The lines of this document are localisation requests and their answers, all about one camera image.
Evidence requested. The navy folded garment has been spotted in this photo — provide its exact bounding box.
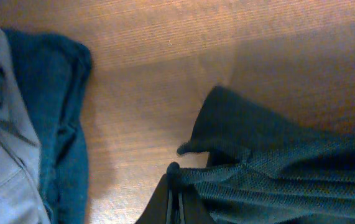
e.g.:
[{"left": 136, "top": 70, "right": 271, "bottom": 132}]
[{"left": 5, "top": 29, "right": 92, "bottom": 223}]

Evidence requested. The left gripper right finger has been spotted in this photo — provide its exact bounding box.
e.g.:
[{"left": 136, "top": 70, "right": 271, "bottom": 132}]
[{"left": 177, "top": 185, "right": 215, "bottom": 224}]

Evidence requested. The black t-shirt with logo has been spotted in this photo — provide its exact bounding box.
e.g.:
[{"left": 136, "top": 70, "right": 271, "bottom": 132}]
[{"left": 167, "top": 86, "right": 355, "bottom": 223}]

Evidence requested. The grey folded garment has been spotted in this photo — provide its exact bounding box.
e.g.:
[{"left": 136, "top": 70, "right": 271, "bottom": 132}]
[{"left": 0, "top": 29, "right": 50, "bottom": 223}]

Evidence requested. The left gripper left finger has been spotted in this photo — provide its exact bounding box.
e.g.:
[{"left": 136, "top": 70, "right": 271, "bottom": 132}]
[{"left": 136, "top": 174, "right": 173, "bottom": 224}]

